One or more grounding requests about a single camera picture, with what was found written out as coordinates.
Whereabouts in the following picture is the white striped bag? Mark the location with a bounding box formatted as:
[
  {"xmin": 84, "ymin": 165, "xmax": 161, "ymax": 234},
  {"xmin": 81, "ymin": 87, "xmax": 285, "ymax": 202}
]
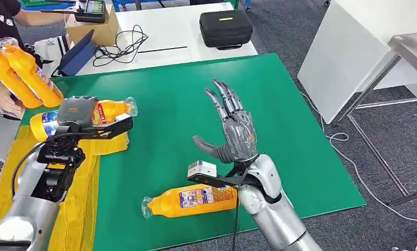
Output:
[{"xmin": 33, "ymin": 35, "xmax": 71, "ymax": 77}]

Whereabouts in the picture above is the black tangled cable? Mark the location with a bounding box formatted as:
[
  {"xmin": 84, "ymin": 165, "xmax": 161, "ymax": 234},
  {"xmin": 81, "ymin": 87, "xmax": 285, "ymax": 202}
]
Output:
[{"xmin": 92, "ymin": 24, "xmax": 149, "ymax": 67}]

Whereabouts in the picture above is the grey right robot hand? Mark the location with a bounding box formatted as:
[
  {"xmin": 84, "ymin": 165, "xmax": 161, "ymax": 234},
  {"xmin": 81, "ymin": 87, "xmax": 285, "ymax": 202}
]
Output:
[{"xmin": 193, "ymin": 78, "xmax": 258, "ymax": 164}]

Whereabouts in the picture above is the white table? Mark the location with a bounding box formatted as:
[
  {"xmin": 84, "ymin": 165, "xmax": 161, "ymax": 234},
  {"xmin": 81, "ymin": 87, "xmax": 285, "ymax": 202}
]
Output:
[{"xmin": 74, "ymin": 3, "xmax": 258, "ymax": 76}]

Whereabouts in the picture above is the orange drink bottle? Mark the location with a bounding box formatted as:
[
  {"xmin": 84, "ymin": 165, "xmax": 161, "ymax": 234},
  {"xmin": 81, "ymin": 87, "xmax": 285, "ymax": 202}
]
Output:
[
  {"xmin": 0, "ymin": 38, "xmax": 42, "ymax": 109},
  {"xmin": 141, "ymin": 184, "xmax": 239, "ymax": 219},
  {"xmin": 0, "ymin": 37, "xmax": 64, "ymax": 108},
  {"xmin": 29, "ymin": 97, "xmax": 139, "ymax": 142}
]

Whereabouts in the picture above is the white board panel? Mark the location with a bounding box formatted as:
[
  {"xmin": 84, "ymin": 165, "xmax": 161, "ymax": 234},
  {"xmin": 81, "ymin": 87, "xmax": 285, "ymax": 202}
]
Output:
[{"xmin": 296, "ymin": 0, "xmax": 417, "ymax": 124}]

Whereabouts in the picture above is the black zipped carry case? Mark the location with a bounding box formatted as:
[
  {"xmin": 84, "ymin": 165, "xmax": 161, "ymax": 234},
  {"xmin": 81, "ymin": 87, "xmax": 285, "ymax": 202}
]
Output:
[{"xmin": 199, "ymin": 9, "xmax": 254, "ymax": 51}]

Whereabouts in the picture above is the black remote controller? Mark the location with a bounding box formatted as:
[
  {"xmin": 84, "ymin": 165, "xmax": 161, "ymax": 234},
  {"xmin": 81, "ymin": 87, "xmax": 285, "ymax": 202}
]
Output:
[{"xmin": 41, "ymin": 0, "xmax": 107, "ymax": 24}]

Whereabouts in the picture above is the blue metal frame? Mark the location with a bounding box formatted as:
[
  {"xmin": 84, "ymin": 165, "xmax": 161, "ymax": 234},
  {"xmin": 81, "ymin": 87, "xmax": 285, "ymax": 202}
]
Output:
[{"xmin": 110, "ymin": 0, "xmax": 251, "ymax": 12}]

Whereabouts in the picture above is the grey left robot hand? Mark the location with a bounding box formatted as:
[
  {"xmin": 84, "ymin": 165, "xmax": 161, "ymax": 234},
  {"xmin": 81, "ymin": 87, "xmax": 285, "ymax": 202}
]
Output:
[{"xmin": 55, "ymin": 96, "xmax": 100, "ymax": 131}]

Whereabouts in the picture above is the thin black strip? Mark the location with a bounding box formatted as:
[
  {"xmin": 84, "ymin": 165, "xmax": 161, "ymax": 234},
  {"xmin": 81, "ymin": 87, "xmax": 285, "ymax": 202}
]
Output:
[{"xmin": 138, "ymin": 46, "xmax": 188, "ymax": 55}]

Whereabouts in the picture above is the steel table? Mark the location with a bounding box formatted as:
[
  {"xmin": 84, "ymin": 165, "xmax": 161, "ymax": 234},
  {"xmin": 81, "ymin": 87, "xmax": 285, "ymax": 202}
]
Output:
[{"xmin": 333, "ymin": 31, "xmax": 417, "ymax": 206}]

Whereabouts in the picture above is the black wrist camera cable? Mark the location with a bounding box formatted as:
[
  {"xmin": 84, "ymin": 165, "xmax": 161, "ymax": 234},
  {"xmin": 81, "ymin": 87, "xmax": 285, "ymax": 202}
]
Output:
[{"xmin": 230, "ymin": 185, "xmax": 241, "ymax": 251}]

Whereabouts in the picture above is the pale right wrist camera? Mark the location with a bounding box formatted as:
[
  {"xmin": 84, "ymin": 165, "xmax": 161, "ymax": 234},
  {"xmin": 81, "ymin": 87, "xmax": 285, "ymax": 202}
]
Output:
[{"xmin": 187, "ymin": 160, "xmax": 218, "ymax": 179}]

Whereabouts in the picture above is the dark blue tablet case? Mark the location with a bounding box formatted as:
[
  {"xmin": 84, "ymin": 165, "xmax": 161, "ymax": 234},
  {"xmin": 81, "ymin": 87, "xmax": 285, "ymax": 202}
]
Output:
[{"xmin": 57, "ymin": 29, "xmax": 97, "ymax": 77}]

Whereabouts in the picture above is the brown cardboard box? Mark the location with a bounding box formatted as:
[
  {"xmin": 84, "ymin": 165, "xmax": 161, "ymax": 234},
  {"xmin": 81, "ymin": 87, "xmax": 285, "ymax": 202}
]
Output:
[{"xmin": 65, "ymin": 4, "xmax": 120, "ymax": 45}]

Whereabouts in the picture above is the green table mat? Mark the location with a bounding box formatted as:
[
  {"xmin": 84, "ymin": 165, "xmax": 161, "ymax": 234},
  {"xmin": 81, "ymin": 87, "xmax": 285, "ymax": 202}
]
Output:
[{"xmin": 21, "ymin": 53, "xmax": 367, "ymax": 251}]

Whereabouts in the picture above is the person's right hand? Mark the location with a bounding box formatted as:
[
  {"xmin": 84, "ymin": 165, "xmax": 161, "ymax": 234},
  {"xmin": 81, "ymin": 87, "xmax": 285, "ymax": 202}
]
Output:
[{"xmin": 0, "ymin": 83, "xmax": 26, "ymax": 119}]

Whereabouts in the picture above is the person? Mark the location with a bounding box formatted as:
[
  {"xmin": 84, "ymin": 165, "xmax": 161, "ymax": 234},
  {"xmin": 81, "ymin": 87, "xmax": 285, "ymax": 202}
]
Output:
[{"xmin": 0, "ymin": 0, "xmax": 78, "ymax": 120}]

